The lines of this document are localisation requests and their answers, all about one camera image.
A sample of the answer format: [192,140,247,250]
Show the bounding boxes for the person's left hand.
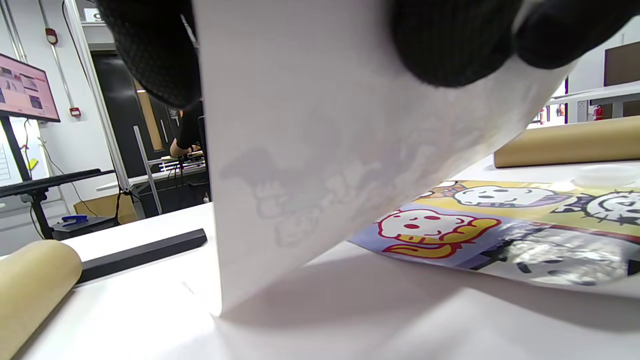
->
[95,0,640,108]

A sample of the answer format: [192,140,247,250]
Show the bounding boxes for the brown cardboard mailing tube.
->
[0,239,83,360]
[494,116,640,169]

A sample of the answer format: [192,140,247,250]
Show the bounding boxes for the white poster purple lettering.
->
[192,0,581,318]

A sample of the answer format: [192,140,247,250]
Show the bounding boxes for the white plastic tube cap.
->
[567,165,638,190]

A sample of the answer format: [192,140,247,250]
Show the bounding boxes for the black rectangular bar weight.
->
[75,228,208,286]

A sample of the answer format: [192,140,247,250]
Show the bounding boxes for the brown board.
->
[603,41,640,87]

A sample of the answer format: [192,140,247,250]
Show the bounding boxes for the cardboard box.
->
[74,192,139,226]

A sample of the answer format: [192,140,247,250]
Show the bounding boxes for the flat display screen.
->
[0,52,62,124]

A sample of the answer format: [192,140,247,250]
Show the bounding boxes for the black screen stand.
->
[0,117,117,241]

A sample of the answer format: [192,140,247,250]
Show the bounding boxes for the aluminium frame pole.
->
[64,0,166,217]

